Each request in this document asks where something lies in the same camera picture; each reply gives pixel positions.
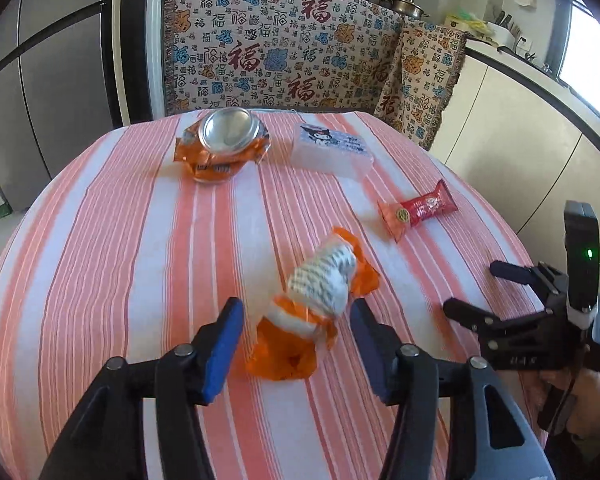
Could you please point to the printed patterned blanket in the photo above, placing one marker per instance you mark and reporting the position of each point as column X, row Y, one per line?
column 280, row 35

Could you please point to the white knife holder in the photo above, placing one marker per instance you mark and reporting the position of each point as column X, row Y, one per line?
column 505, row 35

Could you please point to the grey refrigerator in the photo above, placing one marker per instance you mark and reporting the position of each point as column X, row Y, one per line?
column 55, row 85

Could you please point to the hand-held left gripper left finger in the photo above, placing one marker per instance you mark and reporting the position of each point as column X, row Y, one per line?
column 222, row 350

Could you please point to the orange wrapper with foam net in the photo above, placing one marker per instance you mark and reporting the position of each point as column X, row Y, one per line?
column 280, row 352

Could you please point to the steel pot with lid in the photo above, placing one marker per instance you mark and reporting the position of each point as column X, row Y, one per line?
column 405, row 5

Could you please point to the crushed orange can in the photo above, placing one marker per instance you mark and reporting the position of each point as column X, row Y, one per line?
column 220, row 132

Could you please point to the pink striped tablecloth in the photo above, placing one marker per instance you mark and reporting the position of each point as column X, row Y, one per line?
column 130, row 260

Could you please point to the white tissue pack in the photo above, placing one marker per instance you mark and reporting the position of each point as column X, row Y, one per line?
column 330, row 152

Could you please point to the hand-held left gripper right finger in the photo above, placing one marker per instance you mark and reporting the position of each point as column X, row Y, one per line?
column 372, row 355

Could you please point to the red snack wrapper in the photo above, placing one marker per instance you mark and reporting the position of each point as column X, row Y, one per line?
column 420, row 210

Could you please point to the person's right hand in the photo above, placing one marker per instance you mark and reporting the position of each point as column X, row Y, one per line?
column 595, row 410

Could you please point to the white kitchen counter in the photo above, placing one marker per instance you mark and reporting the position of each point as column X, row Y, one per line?
column 505, row 125

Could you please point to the yellow green cloth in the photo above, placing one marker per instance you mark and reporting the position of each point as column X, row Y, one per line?
column 467, row 22

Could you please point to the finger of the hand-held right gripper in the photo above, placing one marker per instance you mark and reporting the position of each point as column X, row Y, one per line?
column 512, row 271
column 472, row 314

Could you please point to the kitchen window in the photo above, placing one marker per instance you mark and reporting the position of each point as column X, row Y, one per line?
column 597, row 60

